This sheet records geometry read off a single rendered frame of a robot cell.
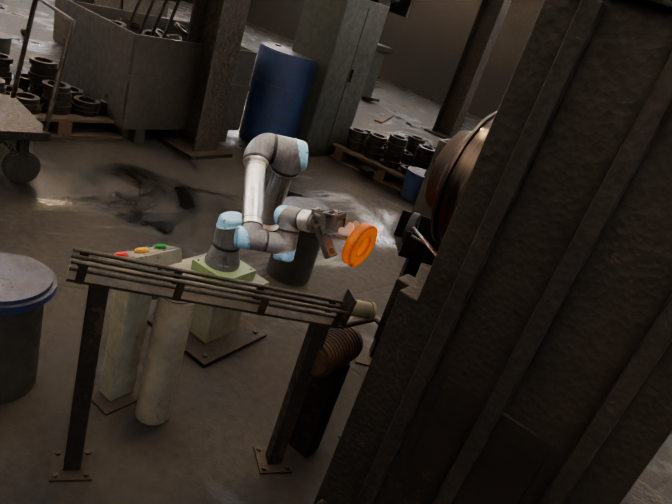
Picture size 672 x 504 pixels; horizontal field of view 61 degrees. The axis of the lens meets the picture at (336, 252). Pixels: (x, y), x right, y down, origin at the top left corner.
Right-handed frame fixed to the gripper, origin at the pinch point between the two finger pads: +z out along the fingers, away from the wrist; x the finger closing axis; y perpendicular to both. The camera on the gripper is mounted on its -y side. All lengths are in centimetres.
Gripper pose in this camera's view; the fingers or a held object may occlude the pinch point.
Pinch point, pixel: (361, 239)
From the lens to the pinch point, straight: 187.1
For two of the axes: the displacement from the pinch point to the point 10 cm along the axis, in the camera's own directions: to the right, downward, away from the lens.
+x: 5.8, -2.0, 7.9
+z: 8.2, 2.1, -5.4
